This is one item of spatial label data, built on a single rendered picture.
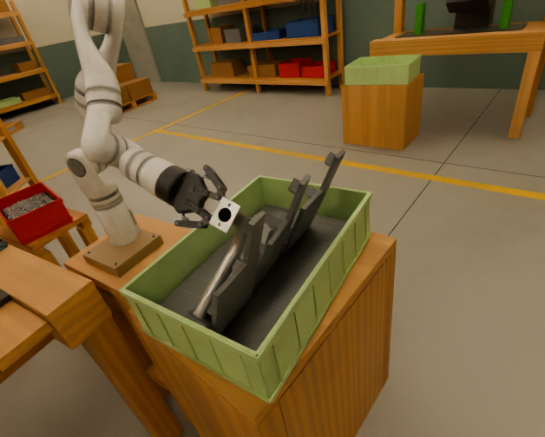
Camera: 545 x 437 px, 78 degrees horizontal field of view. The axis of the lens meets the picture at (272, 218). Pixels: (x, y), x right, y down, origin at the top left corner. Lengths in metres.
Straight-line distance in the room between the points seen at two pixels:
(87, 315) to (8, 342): 0.18
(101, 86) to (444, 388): 1.65
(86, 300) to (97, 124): 0.54
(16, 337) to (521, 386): 1.80
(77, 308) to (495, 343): 1.73
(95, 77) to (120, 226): 0.51
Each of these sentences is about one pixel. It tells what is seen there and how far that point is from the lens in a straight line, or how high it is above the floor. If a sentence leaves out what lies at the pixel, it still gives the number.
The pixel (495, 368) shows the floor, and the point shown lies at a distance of 1.88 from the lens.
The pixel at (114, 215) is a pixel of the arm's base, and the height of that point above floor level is 1.00.
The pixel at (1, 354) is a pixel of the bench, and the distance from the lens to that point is 1.10.
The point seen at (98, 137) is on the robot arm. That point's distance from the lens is 0.77.
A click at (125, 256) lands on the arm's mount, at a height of 0.89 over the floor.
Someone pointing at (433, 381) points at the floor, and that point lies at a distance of 1.77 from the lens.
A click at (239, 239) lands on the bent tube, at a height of 1.07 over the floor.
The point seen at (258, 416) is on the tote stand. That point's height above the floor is 0.79.
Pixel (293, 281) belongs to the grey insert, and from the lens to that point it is 0.93.
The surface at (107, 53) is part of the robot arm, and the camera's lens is 0.96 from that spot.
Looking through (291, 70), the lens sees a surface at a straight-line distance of 6.09.
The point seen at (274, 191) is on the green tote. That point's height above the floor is 0.91.
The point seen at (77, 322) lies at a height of 0.82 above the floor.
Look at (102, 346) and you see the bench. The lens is 1.23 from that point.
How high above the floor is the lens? 1.50
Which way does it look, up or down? 33 degrees down
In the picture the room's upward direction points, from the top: 11 degrees counter-clockwise
